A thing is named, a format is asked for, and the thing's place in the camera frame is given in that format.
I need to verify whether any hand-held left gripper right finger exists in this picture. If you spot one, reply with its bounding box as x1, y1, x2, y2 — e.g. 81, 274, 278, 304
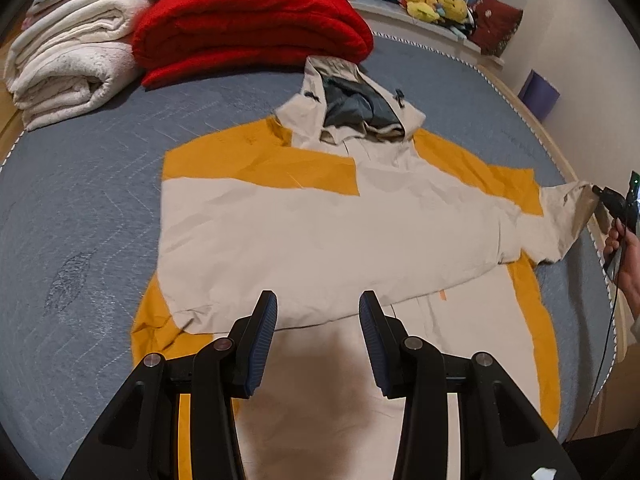
359, 289, 583, 480

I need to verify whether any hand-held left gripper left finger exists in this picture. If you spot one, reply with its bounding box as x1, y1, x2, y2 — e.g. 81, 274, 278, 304
62, 289, 279, 480

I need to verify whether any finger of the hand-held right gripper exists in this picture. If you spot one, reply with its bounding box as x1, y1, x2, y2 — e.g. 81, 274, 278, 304
592, 185, 627, 217

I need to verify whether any beige and orange hooded jacket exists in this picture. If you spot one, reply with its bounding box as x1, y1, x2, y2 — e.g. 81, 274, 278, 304
131, 55, 601, 480

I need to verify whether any person's right forearm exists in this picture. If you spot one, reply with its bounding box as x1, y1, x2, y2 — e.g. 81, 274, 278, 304
616, 260, 640, 348

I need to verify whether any person's right hand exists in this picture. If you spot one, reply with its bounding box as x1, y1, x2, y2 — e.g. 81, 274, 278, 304
602, 215, 640, 287

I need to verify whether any purple board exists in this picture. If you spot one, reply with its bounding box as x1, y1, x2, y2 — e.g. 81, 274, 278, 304
517, 71, 561, 122

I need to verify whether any dark red cushion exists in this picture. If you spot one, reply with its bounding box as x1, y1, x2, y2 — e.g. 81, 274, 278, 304
470, 0, 525, 57

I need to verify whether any white window sill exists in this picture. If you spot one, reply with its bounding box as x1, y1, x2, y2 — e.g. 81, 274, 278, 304
352, 0, 507, 69

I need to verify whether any grey-blue bed mattress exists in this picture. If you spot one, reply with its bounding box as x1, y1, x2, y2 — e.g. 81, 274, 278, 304
0, 30, 621, 480

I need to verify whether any red folded blanket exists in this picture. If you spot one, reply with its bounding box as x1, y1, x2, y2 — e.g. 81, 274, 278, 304
132, 0, 376, 89

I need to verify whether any white folded blanket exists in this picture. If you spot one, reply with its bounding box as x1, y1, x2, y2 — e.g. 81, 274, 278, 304
4, 0, 152, 132

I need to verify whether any black cable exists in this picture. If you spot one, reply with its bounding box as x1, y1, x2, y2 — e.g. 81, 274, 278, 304
565, 260, 618, 443

